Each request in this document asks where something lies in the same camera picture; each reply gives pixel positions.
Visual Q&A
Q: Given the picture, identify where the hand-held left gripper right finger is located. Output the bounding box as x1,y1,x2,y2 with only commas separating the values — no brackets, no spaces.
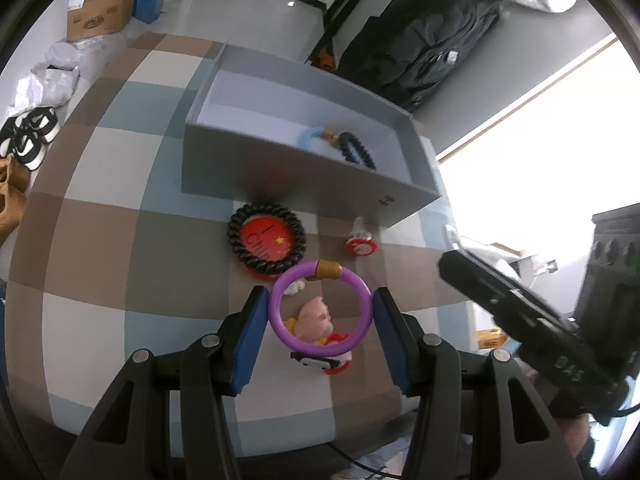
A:
372,287,583,480

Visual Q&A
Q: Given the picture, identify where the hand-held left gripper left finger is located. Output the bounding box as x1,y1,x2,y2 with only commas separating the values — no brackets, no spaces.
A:
59,285,271,480

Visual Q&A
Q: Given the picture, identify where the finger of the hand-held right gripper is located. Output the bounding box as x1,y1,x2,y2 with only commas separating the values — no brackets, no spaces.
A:
438,249,576,346

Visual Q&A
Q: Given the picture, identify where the purple ring bracelet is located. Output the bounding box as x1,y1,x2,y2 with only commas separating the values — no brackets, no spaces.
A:
268,259,373,353

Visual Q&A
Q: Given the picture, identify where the small red ornament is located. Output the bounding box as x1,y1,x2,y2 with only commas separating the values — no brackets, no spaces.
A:
320,331,353,377

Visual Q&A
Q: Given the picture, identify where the black and white penguin charm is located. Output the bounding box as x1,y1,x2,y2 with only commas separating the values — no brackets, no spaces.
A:
290,350,333,370

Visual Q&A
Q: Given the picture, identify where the pink pig toy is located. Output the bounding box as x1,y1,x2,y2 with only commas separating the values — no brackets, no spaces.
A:
285,296,337,345

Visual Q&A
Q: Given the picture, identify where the red round badge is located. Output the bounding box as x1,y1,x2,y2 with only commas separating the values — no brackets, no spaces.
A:
240,217,296,281

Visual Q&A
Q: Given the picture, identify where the red and white charm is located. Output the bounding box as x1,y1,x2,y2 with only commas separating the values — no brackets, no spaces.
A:
345,216,379,258

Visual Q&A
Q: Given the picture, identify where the black coil bracelet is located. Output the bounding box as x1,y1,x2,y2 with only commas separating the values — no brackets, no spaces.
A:
226,201,307,277

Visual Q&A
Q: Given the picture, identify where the grey storage box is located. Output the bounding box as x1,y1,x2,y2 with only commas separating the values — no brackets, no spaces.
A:
181,42,443,228

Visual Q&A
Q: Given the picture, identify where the black bead bracelet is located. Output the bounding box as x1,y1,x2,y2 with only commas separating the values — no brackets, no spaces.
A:
336,131,377,168

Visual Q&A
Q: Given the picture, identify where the light blue bracelet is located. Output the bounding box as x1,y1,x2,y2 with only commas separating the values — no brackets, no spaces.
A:
299,125,341,150

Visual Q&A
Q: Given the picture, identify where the checkered tablecloth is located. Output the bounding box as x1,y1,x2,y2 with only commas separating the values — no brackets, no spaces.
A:
5,32,481,461

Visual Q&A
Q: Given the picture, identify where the black backpack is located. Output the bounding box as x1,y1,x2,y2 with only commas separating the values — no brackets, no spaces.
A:
337,0,503,113

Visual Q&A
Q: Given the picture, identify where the brown shoe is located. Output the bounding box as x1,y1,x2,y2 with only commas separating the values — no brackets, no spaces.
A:
0,182,28,248
0,157,31,191

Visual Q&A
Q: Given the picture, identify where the black and white sandal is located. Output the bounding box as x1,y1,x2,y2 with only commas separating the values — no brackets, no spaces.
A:
17,107,61,146
0,117,48,171

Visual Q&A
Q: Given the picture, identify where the white plastic bag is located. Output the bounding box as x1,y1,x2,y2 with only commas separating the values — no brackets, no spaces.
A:
15,65,81,108

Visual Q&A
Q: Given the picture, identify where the brown cardboard box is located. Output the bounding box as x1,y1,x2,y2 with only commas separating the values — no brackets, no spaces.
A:
66,0,141,43

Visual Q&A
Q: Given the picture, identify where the black sliding door frame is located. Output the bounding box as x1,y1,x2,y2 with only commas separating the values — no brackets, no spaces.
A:
320,0,386,56

